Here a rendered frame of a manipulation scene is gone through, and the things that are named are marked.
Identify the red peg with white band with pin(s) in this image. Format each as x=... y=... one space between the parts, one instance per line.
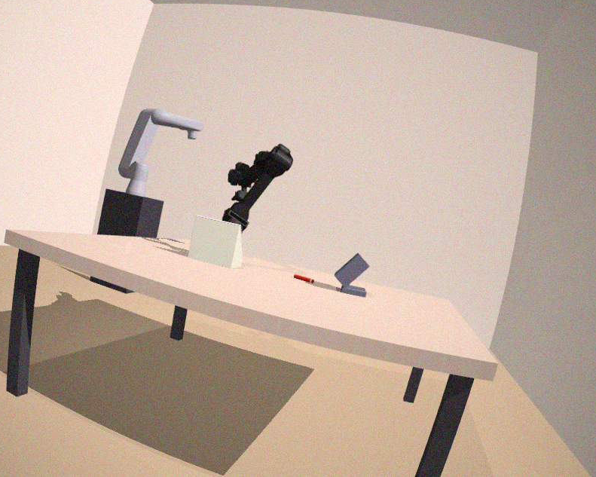
x=304 y=278

